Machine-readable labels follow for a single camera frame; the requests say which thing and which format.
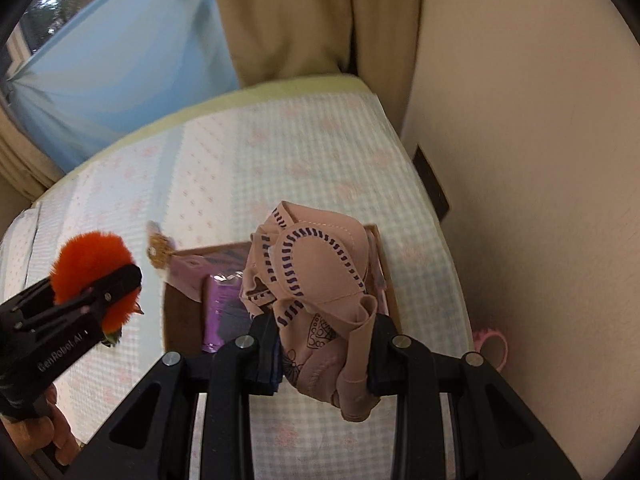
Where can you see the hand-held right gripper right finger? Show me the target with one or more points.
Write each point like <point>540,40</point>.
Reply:
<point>382,370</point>

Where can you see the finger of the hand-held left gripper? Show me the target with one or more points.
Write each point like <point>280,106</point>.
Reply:
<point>112,287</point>

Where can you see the light blue hanging cloth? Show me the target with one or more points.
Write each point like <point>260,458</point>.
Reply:
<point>125,70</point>

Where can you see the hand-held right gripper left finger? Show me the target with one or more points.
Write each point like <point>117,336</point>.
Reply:
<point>260,360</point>

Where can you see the light green bed sheet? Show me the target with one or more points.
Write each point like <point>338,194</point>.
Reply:
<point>300,84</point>

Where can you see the orange fluffy pom-pom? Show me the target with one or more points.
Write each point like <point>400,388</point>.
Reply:
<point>90,260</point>

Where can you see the window with white frame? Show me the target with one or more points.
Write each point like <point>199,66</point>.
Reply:
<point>55,10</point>

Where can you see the small doll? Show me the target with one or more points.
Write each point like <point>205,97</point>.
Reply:
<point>185,275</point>

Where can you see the purple plastic packet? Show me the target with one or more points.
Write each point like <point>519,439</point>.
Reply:
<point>222,305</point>

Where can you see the person's left hand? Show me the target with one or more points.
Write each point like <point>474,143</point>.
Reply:
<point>45,430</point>

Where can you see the beige curtain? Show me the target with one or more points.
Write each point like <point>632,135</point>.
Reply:
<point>25,160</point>
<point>280,20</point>

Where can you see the pink cardboard box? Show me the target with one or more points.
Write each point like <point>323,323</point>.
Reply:
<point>182,320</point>

